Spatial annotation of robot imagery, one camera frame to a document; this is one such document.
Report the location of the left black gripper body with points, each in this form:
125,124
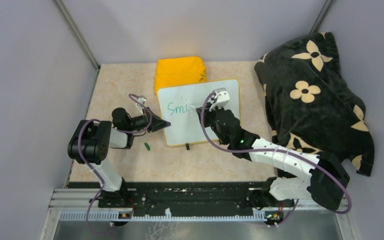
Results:
139,122

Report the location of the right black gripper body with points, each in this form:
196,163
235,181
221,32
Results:
209,117

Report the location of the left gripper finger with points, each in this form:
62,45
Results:
157,125
153,118

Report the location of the green marker cap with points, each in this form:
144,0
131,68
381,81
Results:
147,146

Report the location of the yellow-framed whiteboard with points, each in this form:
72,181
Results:
174,106

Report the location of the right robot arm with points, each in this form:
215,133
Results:
316,176

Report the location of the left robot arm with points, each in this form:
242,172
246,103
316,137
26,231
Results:
90,144

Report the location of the folded yellow cloth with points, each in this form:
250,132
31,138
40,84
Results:
172,72

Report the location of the black floral blanket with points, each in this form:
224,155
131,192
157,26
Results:
309,106

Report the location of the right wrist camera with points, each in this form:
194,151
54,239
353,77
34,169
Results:
220,99

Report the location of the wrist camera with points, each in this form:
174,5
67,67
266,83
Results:
141,101
220,99

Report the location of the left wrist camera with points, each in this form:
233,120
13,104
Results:
141,101

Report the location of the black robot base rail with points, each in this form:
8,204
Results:
192,200

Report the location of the left metal corner post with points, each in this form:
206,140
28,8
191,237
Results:
75,31

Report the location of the metal corner post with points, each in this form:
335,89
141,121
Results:
321,16
75,31

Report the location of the right metal corner post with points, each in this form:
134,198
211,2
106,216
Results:
321,16

